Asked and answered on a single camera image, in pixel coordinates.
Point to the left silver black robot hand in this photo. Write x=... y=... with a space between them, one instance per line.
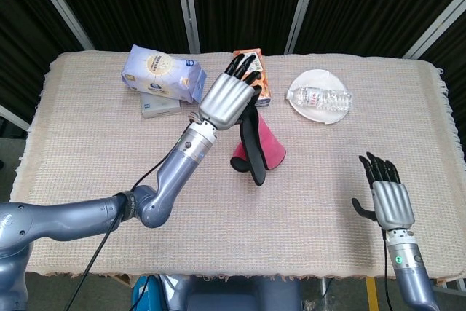
x=225 y=100

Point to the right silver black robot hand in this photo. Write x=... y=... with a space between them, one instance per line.
x=393 y=201

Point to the pink and black cloth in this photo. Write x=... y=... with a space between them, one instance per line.
x=269 y=143

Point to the orange and blue snack box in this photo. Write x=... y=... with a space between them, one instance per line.
x=266 y=81

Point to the white cardboard box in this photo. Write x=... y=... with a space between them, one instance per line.
x=160 y=109

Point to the lavender tissue pack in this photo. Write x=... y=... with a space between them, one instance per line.
x=156 y=70

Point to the white paper plate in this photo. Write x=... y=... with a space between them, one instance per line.
x=316 y=78

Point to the clear plastic water bottle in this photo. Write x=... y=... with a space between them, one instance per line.
x=320 y=98

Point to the metal table leg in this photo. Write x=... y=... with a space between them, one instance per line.
x=323 y=287

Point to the beige woven tablecloth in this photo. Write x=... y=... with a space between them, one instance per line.
x=255 y=223

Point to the blue-grey robot torso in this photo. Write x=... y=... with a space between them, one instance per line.
x=233 y=296

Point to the blue plastic object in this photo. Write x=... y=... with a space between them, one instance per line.
x=143 y=294

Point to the grey metal frame post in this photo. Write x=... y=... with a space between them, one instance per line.
x=304 y=5
x=12 y=117
x=437 y=27
x=187 y=5
x=58 y=1

